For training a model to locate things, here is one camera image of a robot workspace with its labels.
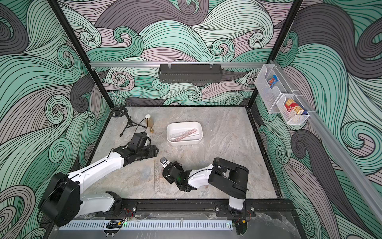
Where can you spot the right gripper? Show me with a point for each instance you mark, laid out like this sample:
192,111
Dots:
180,166

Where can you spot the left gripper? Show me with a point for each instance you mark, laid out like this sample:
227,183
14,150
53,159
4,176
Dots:
152,151

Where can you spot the white storage box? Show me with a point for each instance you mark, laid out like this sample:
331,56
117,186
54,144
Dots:
181,126

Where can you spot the short clear ruler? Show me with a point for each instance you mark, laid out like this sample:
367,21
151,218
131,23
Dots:
177,134

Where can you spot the wide red ruler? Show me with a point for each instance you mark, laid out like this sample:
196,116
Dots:
191,132

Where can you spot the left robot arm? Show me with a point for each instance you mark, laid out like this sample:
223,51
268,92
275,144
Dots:
64,198

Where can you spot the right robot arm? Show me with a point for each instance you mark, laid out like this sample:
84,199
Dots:
227,176

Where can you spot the long pink clear ruler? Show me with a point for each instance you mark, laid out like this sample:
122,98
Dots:
157,175

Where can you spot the blue clear protractor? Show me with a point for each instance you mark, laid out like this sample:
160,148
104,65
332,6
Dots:
144,174

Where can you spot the amber bottle white cap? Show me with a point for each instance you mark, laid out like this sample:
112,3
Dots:
150,123

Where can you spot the blue packet in bin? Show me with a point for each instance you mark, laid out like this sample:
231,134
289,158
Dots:
272,81

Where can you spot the red card boxes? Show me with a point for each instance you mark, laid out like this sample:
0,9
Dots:
292,106

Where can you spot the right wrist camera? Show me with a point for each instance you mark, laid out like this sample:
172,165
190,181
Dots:
164,162

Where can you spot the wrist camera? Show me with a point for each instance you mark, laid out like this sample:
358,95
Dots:
139,140
164,162

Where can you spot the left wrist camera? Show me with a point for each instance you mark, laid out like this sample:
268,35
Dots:
139,140

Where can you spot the black wall tray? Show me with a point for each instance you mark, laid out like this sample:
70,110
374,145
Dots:
190,74

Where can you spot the white slotted cable duct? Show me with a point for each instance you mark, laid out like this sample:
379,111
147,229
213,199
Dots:
156,225

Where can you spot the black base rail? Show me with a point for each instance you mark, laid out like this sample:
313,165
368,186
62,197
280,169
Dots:
220,206

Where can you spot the aluminium back rail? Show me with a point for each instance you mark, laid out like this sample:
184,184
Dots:
150,64

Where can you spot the aluminium rail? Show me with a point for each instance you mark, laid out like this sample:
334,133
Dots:
150,64
367,191

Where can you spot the clear wall bin upper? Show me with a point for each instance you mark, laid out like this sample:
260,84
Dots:
271,96

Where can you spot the clear wall bin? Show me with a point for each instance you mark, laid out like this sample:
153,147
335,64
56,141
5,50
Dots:
271,96
291,118

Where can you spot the clear wall bin lower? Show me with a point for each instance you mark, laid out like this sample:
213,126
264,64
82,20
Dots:
291,118

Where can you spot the aluminium right rail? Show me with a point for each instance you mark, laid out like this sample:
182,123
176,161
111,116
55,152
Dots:
367,191

